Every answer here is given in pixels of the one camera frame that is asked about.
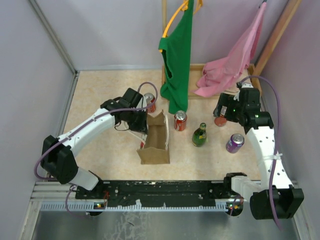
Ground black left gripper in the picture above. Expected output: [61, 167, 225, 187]
[127, 108, 149, 135]

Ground red cola can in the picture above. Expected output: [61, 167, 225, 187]
[174, 110, 188, 132]
[144, 93, 156, 113]

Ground orange-red soda can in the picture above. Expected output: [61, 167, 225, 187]
[214, 115, 227, 127]

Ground burlap canvas bag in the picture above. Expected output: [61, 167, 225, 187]
[137, 110, 170, 165]

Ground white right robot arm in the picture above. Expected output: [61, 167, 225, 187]
[213, 87, 304, 221]

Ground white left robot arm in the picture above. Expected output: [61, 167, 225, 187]
[39, 88, 148, 199]

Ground purple soda can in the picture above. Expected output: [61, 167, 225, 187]
[225, 133, 245, 154]

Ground pink shirt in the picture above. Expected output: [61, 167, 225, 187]
[193, 0, 267, 98]

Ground green glass bottle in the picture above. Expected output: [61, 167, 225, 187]
[192, 122, 207, 147]

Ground green t-shirt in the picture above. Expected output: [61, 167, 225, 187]
[158, 0, 194, 115]

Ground yellow clothes hanger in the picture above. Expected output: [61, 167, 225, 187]
[158, 0, 204, 54]

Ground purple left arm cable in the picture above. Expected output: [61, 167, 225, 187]
[34, 81, 159, 220]

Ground wooden tray frame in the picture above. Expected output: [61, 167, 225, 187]
[161, 63, 262, 99]

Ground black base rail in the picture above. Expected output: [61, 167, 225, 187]
[75, 180, 238, 207]

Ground wooden rack post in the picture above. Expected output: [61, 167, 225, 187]
[253, 0, 303, 76]

